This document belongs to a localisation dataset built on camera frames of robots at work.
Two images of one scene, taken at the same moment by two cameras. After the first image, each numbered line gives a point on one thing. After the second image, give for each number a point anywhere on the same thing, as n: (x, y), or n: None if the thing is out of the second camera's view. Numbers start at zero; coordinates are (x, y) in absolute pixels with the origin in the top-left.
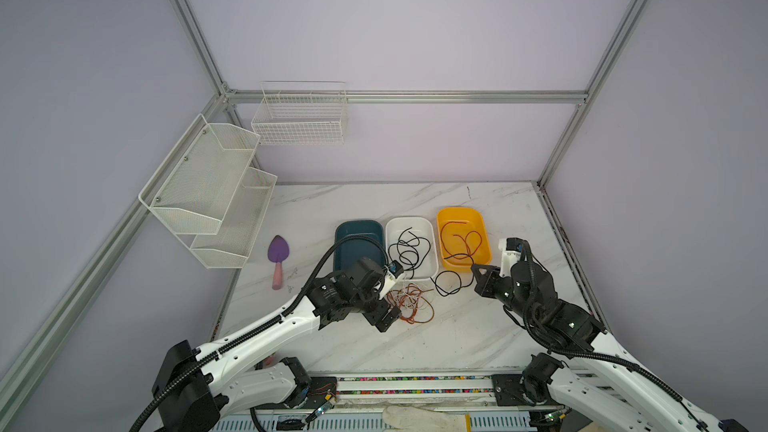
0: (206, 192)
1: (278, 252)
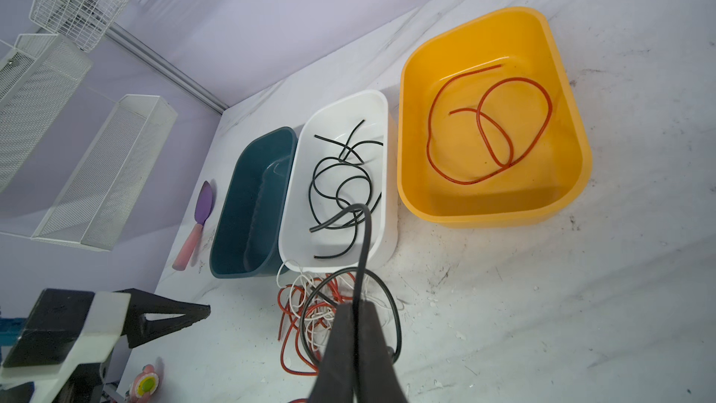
0: (39, 75)
1: (202, 210)
